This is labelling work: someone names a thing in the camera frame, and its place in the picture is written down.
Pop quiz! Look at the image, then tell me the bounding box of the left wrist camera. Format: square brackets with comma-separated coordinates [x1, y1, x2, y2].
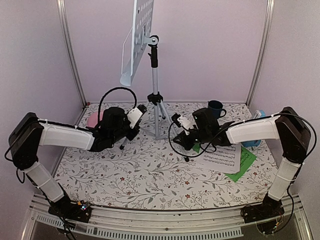
[126, 104, 147, 129]

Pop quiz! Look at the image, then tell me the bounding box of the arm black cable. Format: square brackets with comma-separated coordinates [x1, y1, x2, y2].
[167, 112, 316, 158]
[97, 86, 138, 126]

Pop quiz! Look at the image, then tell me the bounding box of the white sheet music page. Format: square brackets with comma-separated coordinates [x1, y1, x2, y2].
[195, 144, 241, 174]

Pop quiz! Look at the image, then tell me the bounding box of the blue metronome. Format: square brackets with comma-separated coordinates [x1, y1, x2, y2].
[241, 110, 266, 148]

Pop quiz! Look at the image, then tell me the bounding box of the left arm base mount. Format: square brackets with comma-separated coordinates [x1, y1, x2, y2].
[48, 200, 92, 223]

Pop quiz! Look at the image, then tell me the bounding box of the dark blue mug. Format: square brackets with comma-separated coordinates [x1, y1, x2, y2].
[207, 100, 227, 119]

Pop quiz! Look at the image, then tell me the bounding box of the front aluminium rail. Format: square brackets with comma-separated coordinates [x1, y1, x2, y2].
[21, 194, 315, 240]

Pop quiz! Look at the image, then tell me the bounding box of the pink plate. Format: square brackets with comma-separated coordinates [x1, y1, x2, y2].
[86, 111, 103, 129]

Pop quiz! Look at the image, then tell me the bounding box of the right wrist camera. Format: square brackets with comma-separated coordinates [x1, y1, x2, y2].
[171, 113, 194, 131]

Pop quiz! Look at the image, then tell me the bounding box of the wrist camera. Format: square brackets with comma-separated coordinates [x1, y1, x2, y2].
[171, 113, 194, 131]
[126, 104, 147, 129]

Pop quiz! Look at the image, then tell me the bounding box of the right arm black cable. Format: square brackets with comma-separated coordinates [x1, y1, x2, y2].
[167, 112, 316, 158]

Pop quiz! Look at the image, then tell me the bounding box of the green paper sheet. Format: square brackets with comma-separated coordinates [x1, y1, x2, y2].
[195, 144, 257, 182]

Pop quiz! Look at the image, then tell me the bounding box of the light blue music stand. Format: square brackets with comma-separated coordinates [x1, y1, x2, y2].
[119, 0, 191, 162]

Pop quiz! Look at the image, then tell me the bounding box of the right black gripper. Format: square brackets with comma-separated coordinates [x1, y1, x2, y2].
[175, 125, 211, 150]

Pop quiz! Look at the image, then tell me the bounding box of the left aluminium frame post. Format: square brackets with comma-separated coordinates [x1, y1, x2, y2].
[56, 0, 87, 108]

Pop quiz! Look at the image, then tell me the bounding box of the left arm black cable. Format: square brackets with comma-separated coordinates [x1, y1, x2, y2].
[97, 86, 138, 126]

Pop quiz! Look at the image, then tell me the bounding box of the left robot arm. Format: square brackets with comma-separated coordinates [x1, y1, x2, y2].
[5, 104, 147, 217]

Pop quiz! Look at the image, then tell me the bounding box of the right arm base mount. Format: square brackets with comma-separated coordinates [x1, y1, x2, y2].
[240, 199, 285, 236]

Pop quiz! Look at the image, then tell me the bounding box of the aluminium frame post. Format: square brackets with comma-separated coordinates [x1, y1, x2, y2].
[245, 0, 275, 108]
[56, 0, 87, 108]

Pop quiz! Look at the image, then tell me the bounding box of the right aluminium frame post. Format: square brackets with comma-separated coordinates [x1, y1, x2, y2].
[245, 0, 275, 108]

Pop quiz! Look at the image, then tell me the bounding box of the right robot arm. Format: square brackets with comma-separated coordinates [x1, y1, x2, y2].
[169, 106, 317, 218]

